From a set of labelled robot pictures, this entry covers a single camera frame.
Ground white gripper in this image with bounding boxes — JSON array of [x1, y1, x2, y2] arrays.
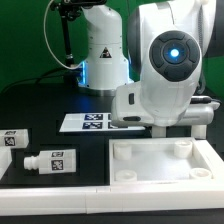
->
[[111, 96, 220, 127]]

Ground white square tabletop tray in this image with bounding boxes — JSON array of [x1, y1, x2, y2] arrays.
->
[[109, 138, 224, 185]]

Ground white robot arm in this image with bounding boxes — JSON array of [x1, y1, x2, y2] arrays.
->
[[83, 0, 224, 127]]

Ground white sheet with tags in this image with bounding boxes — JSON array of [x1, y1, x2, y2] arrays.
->
[[60, 113, 143, 133]]

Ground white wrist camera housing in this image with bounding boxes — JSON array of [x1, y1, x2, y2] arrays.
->
[[111, 82, 144, 120]]

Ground black cables on table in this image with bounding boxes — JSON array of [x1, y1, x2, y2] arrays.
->
[[0, 67, 81, 95]]

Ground black camera stand pole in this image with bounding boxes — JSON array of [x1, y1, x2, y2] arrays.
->
[[50, 0, 81, 89]]

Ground white front fence rail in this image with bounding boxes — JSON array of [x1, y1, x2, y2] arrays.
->
[[0, 181, 224, 216]]

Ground white fence rail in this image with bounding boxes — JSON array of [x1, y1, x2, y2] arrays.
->
[[0, 181, 224, 216], [0, 147, 12, 180]]

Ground white cable loop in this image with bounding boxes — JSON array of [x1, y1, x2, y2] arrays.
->
[[43, 0, 84, 71]]

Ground white left fence rail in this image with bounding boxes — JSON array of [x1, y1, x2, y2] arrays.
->
[[0, 147, 12, 180]]

